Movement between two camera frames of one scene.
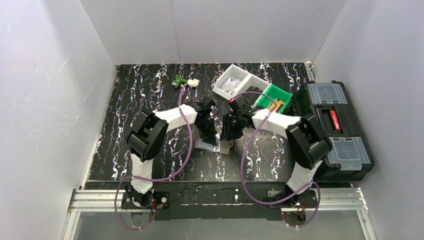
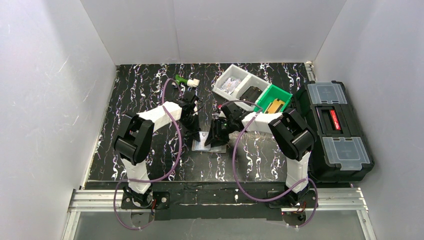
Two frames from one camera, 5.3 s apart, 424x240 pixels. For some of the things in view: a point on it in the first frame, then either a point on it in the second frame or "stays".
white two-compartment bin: [235, 81] stays
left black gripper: [208, 131] to [191, 120]
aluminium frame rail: [347, 200] stays
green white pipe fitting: [193, 82] stays
